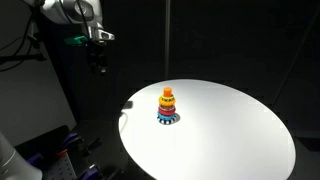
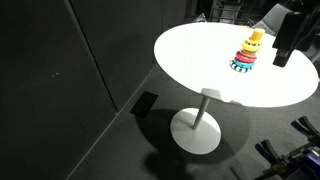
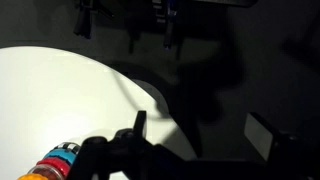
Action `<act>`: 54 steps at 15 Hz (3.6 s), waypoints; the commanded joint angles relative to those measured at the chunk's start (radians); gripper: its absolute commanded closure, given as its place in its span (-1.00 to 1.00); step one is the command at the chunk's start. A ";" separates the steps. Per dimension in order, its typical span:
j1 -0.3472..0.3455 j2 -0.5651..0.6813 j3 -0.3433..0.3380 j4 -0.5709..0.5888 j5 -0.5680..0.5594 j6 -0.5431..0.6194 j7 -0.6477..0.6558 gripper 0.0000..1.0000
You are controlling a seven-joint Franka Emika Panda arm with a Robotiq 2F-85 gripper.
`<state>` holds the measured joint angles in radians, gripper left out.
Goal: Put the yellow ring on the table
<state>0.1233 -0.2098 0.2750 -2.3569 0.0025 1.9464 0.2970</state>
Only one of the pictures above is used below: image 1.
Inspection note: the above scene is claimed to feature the orange toy ring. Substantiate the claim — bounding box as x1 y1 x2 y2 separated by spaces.
158 98 177 108

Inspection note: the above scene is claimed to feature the red toy ring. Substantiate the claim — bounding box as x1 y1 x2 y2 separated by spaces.
157 105 177 115

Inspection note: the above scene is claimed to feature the orange handled clamp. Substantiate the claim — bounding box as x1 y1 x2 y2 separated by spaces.
55 148 70 158

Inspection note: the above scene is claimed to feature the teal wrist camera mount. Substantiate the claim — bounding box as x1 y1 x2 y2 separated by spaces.
64 35 89 47

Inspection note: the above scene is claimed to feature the green gear ring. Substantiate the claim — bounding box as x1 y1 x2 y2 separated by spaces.
159 94 176 102

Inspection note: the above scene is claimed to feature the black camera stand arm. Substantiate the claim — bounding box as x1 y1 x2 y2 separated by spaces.
0 32 48 65

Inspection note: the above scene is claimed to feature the orange stacker post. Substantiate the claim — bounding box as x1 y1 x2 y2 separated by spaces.
162 86 173 98

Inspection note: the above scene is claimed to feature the purple handled clamp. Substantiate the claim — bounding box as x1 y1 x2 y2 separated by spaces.
25 152 45 167
60 131 80 149

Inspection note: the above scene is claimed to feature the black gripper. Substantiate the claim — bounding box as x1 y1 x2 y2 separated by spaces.
87 39 109 76

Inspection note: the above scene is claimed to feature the black white checkered stacker base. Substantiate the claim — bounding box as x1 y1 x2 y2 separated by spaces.
156 116 178 126

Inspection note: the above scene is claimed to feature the blue toy ring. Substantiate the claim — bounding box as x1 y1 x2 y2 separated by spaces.
156 112 177 122

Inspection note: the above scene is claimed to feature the grey vertical pole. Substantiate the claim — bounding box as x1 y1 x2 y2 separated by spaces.
164 0 172 81

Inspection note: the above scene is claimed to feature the black clamp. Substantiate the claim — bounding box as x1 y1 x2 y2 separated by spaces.
79 137 103 157

